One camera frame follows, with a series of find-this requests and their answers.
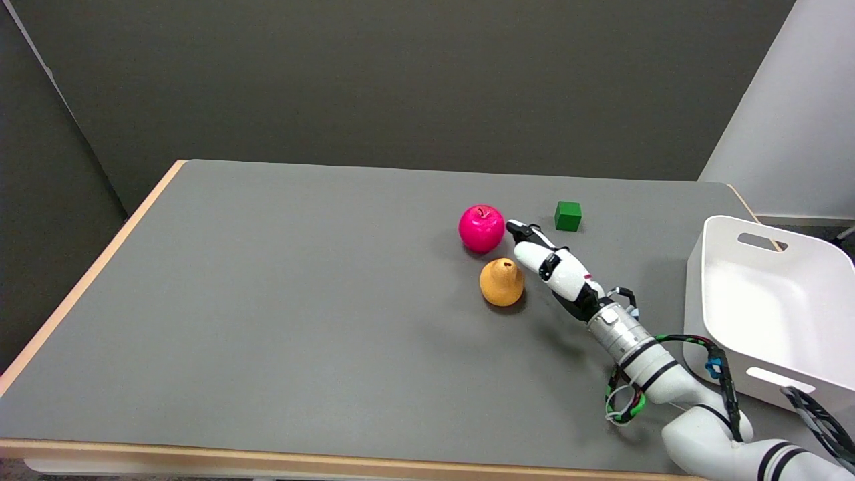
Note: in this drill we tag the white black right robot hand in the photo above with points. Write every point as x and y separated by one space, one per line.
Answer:
564 274

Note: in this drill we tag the light wood table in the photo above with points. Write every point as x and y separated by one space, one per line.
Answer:
133 454

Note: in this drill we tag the white plastic basket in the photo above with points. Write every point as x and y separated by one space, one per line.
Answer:
768 294

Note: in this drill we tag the red apple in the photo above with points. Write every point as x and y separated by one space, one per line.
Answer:
481 230

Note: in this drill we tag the gray table mat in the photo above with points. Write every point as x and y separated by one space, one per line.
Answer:
267 300

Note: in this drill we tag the yellow pear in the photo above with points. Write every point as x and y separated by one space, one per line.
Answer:
501 284

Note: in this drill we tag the white partition panel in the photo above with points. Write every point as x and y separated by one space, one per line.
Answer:
801 100

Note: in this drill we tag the green cube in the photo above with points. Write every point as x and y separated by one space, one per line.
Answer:
568 217

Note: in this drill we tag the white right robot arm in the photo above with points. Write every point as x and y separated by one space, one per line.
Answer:
628 337

